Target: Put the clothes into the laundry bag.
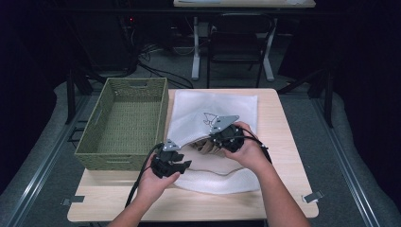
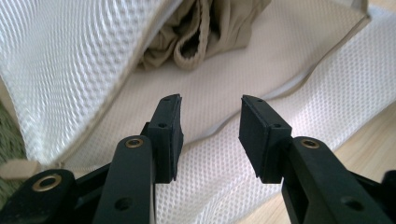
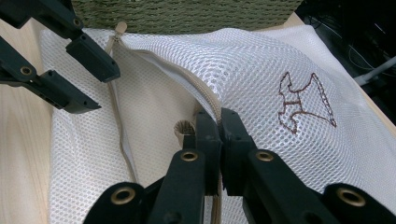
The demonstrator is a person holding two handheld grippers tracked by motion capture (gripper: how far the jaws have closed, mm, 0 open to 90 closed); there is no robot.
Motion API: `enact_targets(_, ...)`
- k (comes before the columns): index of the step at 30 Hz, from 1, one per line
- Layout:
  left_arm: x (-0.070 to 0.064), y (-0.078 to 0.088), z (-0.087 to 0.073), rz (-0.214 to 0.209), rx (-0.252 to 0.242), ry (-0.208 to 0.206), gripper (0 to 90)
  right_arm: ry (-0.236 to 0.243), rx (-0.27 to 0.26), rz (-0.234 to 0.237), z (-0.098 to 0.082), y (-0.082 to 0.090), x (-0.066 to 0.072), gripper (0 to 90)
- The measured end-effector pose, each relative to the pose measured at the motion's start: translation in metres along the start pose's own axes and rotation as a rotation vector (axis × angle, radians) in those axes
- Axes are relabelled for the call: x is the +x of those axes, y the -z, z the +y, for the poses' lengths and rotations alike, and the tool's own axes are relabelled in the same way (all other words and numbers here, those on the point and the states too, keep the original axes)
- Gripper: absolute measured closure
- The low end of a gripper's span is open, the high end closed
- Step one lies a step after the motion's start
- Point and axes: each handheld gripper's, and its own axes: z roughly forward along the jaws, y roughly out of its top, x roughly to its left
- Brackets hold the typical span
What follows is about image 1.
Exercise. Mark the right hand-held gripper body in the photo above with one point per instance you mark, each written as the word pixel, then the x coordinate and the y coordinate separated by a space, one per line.
pixel 231 138

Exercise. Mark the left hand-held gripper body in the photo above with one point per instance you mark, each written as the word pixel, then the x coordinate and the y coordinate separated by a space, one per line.
pixel 164 165

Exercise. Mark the white mesh laundry bag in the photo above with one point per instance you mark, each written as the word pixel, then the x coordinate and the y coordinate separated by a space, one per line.
pixel 195 107

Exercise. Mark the green woven basket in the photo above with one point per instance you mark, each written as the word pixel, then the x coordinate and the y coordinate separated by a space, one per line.
pixel 126 126

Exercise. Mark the person's left hand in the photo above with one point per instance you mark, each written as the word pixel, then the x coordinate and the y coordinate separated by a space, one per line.
pixel 154 186

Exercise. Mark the person's right hand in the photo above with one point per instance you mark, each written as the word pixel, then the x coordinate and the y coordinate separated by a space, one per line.
pixel 252 151

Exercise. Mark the black folding chair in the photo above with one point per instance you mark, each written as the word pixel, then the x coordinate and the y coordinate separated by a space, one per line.
pixel 236 47

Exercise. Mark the grey metal table clip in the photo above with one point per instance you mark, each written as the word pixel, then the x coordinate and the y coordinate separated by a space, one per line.
pixel 74 200
pixel 312 197

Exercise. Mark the black metal stand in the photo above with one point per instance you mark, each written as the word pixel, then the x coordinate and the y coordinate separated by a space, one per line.
pixel 71 94
pixel 329 101

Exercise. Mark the black equipment with red light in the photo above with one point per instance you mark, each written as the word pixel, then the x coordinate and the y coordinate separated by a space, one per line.
pixel 126 41

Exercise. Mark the white-legged wooden desk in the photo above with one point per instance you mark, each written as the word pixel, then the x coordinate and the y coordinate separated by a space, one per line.
pixel 242 3

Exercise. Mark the black floor bracket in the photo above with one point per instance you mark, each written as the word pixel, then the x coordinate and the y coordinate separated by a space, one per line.
pixel 75 130

